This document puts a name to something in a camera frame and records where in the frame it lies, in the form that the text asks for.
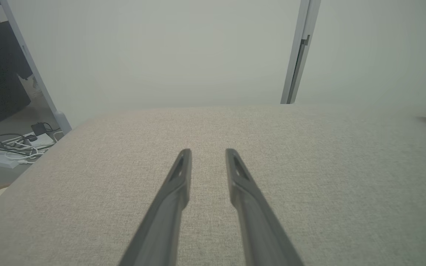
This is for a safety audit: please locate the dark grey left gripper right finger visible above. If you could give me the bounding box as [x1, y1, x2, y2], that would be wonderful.
[226, 149, 304, 266]

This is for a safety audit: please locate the grey metal partition post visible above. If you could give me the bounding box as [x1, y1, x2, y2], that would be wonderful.
[0, 0, 72, 134]
[280, 0, 322, 105]

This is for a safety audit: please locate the white power strip with cables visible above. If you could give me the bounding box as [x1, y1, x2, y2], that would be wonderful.
[0, 126, 65, 165]

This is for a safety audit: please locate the black power adapter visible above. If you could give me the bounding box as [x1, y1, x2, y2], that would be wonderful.
[31, 122, 50, 137]

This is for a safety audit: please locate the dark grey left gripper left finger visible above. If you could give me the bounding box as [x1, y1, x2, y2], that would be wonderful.
[119, 149, 193, 266]

